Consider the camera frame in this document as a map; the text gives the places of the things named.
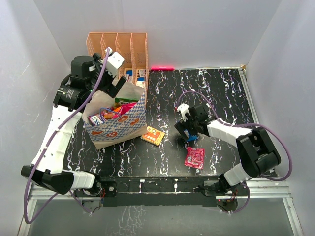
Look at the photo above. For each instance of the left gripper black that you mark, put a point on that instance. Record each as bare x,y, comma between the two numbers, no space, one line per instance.
99,64

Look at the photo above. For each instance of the orange cracker pack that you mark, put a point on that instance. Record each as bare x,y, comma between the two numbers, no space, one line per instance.
153,136

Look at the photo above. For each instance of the orange Fox's candy bag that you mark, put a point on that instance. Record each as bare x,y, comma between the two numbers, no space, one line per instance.
118,110

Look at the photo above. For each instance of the blue wafer bar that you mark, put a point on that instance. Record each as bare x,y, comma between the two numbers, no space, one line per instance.
190,136

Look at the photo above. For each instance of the red white box right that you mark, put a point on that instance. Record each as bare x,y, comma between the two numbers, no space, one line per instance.
141,72

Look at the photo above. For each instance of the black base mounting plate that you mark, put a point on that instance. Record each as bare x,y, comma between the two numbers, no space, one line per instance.
160,191

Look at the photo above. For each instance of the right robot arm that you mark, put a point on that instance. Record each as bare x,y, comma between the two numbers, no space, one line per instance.
256,150

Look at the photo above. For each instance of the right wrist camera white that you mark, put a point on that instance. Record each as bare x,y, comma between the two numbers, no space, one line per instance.
183,109

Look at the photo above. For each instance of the magenta silver snack bag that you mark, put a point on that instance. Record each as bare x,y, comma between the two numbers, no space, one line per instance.
126,107

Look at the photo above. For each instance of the white checkered paper bag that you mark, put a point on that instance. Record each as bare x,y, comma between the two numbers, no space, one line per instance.
127,126

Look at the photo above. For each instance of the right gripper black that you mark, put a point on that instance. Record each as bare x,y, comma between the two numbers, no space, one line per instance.
181,128

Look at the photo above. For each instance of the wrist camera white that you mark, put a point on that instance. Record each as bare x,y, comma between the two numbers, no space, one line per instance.
114,63
183,109

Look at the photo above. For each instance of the orange plastic file organizer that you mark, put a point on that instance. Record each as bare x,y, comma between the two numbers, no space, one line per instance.
132,46

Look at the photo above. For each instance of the pink marker strip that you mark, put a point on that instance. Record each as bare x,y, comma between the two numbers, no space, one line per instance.
155,68

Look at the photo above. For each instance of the pink candy pack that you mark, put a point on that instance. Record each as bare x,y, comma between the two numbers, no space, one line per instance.
195,158

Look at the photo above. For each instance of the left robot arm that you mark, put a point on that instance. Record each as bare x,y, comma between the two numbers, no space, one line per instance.
89,74

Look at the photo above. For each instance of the white card with red logo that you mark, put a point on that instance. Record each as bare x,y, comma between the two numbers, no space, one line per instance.
141,84

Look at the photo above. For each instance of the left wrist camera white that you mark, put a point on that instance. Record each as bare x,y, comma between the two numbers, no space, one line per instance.
114,63

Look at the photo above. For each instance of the green Fox's candy bag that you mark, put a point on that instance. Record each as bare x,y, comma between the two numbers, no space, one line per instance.
125,101

